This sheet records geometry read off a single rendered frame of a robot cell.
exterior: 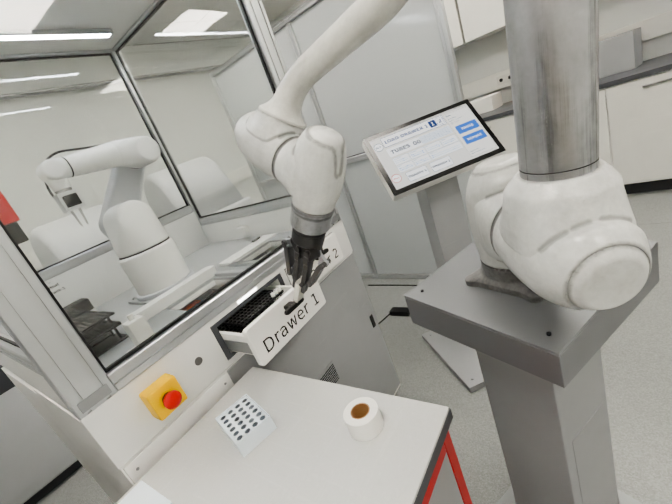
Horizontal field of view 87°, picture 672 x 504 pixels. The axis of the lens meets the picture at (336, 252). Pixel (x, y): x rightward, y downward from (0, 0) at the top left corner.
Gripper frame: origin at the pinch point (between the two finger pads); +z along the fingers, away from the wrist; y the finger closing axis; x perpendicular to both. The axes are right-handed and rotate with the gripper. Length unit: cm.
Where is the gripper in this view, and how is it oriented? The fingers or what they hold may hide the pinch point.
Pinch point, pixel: (299, 289)
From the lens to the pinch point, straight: 90.7
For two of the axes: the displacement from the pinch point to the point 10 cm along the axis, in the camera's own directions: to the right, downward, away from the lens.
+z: -1.8, 7.6, 6.3
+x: -5.3, 4.7, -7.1
